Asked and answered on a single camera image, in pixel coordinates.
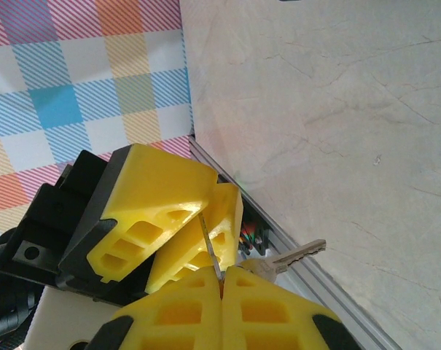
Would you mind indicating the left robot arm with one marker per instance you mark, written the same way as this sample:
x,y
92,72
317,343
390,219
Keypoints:
x,y
5,310

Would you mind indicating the silver key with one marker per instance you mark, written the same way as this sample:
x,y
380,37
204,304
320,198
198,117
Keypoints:
x,y
296,257

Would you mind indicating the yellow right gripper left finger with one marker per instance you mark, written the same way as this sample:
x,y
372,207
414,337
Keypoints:
x,y
191,291

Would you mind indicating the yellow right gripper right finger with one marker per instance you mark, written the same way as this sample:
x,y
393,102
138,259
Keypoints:
x,y
296,328

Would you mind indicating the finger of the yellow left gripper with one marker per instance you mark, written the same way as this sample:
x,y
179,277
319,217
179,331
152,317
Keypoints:
x,y
223,218
158,182

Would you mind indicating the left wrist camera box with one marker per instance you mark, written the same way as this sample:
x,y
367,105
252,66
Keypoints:
x,y
63,321

